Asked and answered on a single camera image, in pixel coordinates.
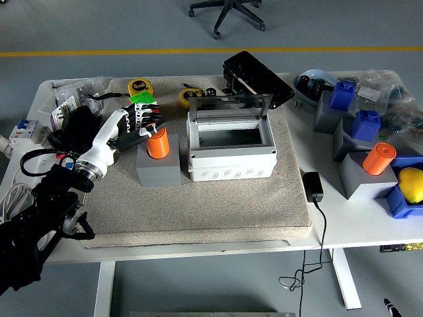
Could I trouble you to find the robot right hand black fingers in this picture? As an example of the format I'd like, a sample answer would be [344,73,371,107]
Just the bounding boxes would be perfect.
[383,298,403,317]

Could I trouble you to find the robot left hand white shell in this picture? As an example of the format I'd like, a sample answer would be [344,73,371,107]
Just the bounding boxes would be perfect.
[78,102,169,176]

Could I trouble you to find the orange cylinder battery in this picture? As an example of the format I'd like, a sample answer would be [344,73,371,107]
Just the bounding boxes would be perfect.
[362,142,397,176]
[146,127,171,159]

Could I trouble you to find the white junction box body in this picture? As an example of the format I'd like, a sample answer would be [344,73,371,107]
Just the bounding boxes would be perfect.
[186,112,278,182]

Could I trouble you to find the blue bottle-shaped battery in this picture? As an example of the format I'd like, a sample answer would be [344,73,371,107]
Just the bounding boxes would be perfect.
[329,81,356,112]
[350,110,382,141]

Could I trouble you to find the black cloth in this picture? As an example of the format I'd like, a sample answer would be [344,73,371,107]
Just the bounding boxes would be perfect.
[47,105,102,159]

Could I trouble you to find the white terminal block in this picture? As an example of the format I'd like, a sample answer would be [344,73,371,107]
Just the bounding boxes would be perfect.
[52,96,80,122]

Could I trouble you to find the white table leg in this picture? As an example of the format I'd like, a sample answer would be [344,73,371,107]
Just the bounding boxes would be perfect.
[94,262,116,317]
[330,248,362,310]

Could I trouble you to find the yellow tape measure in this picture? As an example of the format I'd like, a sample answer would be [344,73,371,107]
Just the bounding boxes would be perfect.
[179,88,203,109]
[128,78,153,98]

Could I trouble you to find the table control panel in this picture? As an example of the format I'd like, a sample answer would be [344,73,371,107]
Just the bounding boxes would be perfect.
[379,242,423,254]

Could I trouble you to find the grey block with round hole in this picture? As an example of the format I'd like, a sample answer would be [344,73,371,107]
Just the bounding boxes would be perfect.
[135,133,182,188]

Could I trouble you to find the white power strip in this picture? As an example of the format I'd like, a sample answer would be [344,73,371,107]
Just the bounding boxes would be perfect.
[13,151,77,199]

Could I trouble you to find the white blue circuit breaker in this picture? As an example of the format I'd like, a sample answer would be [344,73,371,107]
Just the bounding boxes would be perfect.
[8,118,50,149]

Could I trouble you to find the blue storage bin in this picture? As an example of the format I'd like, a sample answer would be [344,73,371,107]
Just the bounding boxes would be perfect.
[383,155,423,219]

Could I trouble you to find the grey-brown mat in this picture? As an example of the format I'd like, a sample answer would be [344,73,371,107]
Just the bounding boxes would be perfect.
[81,75,314,249]

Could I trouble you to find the yellow lemon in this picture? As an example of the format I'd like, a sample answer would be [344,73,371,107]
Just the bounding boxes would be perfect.
[397,167,423,204]

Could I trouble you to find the grey block holder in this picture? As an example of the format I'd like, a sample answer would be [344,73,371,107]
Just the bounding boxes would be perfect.
[332,117,381,162]
[337,152,399,201]
[313,90,357,135]

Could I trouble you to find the black power adapter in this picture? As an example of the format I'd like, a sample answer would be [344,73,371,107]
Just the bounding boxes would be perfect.
[302,171,325,203]

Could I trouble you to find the black plastic case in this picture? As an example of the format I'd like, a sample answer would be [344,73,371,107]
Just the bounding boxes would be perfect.
[221,50,296,110]

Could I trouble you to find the black office chair base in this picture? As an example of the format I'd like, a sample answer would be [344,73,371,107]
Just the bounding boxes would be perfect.
[188,0,267,40]

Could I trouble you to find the clear bag of components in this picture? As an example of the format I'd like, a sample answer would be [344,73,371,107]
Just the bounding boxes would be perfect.
[355,69,416,112]
[379,98,423,146]

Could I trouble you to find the black boxy part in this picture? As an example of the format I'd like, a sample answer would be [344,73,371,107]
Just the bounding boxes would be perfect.
[309,81,327,100]

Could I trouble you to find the light blue bowl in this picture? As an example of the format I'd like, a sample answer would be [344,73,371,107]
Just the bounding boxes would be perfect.
[293,69,340,107]

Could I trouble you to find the black tape measure strap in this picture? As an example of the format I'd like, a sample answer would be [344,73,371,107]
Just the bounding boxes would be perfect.
[88,92,130,101]

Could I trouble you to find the black adapter cord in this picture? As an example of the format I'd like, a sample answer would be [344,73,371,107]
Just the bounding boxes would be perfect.
[279,200,334,317]

